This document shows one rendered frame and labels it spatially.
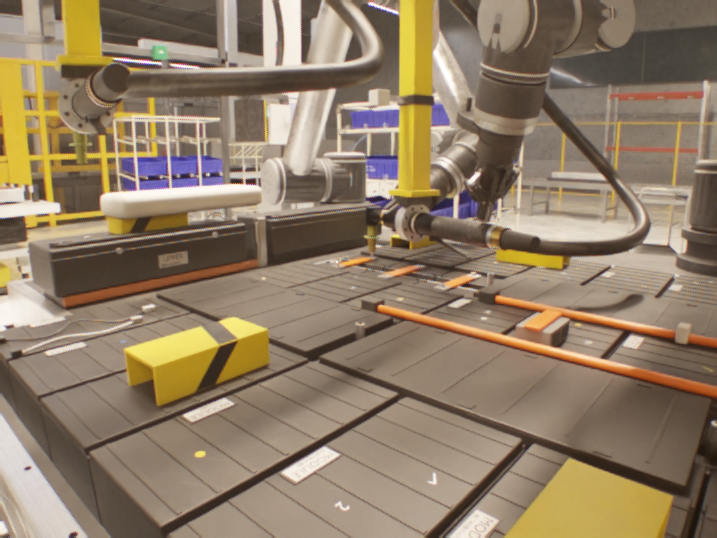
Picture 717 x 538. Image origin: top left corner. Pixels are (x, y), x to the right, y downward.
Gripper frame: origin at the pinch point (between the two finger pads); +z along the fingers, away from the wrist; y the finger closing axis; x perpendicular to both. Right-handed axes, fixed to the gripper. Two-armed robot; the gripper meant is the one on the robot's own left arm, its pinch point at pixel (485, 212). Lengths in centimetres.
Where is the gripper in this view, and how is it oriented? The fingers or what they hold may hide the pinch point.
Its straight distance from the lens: 94.9
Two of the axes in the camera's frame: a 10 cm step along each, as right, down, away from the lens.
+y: 8.2, -2.9, 4.8
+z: -0.5, 8.2, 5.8
